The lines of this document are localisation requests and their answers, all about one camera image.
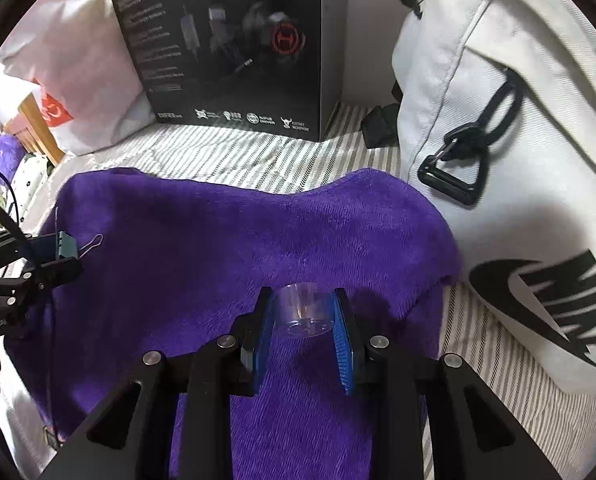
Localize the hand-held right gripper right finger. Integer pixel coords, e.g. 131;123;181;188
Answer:
330;287;554;480

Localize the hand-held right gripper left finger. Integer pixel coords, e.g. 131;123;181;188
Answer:
38;287;274;480

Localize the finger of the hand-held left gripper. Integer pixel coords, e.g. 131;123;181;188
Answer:
0;258;84;306
0;232;59;273

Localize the teal binder clip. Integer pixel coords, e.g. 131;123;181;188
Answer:
53;230;104;263

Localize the purple plush cushion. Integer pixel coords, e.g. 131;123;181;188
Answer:
0;135;25;181

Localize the purple fluffy towel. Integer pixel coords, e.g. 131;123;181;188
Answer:
5;167;461;480

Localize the wooden furniture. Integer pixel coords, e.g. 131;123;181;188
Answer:
3;92;64;166

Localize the striped bedsheet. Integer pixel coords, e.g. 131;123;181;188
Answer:
8;102;596;480

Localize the white plastic shopping bag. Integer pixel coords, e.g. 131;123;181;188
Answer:
0;0;156;157

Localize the black headset box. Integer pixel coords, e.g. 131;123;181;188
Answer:
107;0;349;142

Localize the white backpack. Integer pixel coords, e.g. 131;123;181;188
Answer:
392;0;596;396

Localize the black cable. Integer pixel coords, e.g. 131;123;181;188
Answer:
0;166;31;246

